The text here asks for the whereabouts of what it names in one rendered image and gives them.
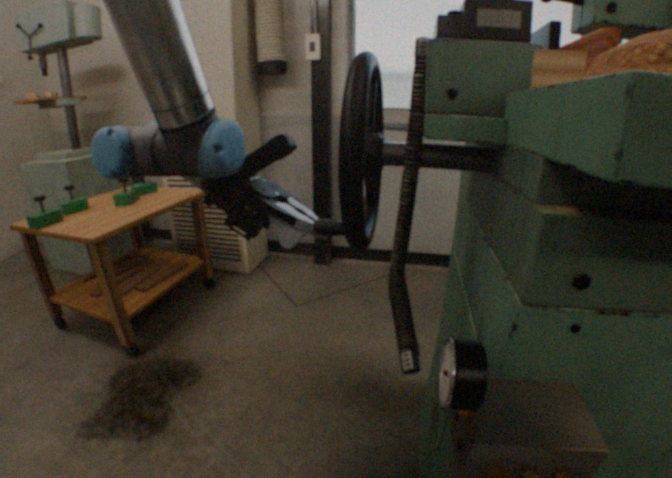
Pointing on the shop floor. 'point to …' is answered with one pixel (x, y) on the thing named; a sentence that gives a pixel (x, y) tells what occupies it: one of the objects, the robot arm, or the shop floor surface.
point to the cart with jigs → (141, 208)
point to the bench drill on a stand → (68, 161)
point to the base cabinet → (555, 360)
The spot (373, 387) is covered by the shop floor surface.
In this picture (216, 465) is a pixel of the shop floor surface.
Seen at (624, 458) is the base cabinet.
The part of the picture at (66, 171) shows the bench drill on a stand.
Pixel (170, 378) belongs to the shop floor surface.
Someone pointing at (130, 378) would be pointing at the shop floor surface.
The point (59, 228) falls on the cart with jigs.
